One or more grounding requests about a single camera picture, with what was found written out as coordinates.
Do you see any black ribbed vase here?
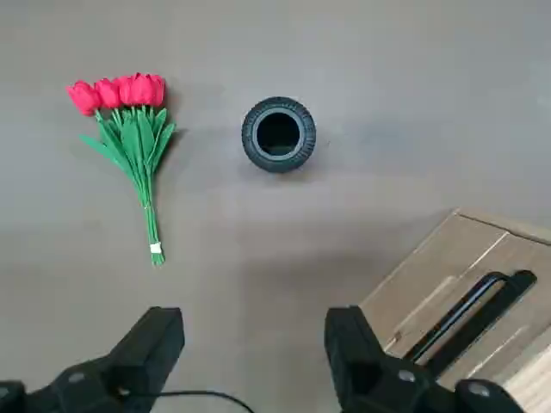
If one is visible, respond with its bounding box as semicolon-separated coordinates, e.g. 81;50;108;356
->
240;96;318;175

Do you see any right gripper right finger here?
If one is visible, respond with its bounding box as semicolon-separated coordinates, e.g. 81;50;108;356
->
323;305;524;413

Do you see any wooden drawer box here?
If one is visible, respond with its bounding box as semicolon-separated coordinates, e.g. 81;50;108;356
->
356;208;551;413

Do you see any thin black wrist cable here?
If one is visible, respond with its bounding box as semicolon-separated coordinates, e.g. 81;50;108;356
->
124;389;255;413

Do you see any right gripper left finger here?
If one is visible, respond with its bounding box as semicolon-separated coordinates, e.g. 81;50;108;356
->
0;305;186;413

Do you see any black drawer handle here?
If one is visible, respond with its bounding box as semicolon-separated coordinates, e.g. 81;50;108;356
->
408;269;538;367

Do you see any red tulip bouquet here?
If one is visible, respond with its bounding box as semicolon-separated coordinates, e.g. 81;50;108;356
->
65;71;177;268

